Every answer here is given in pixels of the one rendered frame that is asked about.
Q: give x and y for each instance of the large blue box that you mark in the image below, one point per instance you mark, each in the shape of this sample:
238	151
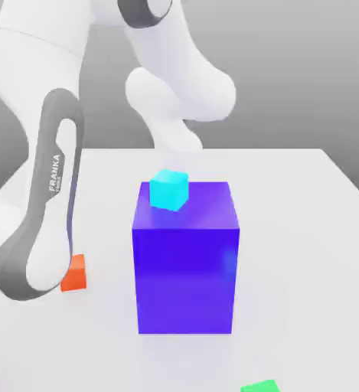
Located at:
185	275

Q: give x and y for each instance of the small orange cube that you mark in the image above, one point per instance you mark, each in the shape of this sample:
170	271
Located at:
76	277

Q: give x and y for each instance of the small green cube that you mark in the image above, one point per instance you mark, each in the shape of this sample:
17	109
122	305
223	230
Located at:
260	386

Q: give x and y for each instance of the small cyan cube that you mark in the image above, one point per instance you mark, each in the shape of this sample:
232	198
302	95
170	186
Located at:
168	191

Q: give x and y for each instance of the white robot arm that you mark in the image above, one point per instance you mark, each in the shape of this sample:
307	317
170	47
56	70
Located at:
32	76

